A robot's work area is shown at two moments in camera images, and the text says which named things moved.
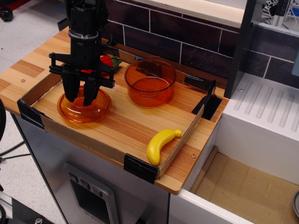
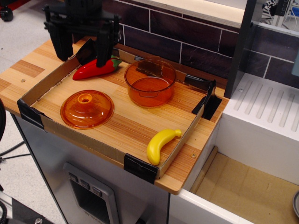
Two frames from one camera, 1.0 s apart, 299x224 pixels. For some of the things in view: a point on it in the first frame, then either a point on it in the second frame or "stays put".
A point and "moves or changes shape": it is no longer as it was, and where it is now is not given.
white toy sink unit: x=249 y=172 stays put
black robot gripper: x=85 y=60 to x=77 y=16
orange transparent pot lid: x=76 y=112 moves or changes shape
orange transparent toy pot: x=150 y=82 stays put
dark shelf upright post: x=238 y=60 stays put
